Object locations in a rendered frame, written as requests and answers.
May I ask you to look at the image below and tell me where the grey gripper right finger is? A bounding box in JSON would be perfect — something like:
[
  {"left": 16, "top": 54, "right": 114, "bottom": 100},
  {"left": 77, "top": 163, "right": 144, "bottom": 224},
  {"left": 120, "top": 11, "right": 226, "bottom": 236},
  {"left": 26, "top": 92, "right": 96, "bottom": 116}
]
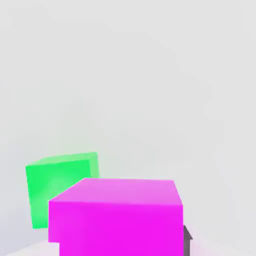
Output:
[{"left": 183, "top": 224, "right": 213, "bottom": 256}]

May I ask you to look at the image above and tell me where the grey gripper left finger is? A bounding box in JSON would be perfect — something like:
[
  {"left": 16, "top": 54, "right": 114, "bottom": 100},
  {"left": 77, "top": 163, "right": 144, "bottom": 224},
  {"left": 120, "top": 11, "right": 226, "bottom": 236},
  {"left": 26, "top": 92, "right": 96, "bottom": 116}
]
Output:
[{"left": 4, "top": 239, "right": 60, "bottom": 256}]

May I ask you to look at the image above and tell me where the small magenta cube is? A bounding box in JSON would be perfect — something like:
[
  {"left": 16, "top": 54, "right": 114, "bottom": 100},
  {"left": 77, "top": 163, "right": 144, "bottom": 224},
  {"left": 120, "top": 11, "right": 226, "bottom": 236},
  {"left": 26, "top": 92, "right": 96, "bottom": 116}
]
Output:
[{"left": 47, "top": 177, "right": 184, "bottom": 256}]

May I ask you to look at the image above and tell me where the small green cube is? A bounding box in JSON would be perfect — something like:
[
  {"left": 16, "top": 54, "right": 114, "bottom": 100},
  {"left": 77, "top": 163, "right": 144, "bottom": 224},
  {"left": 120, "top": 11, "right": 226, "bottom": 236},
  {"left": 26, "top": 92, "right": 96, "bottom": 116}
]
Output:
[{"left": 24, "top": 151, "right": 100, "bottom": 230}]

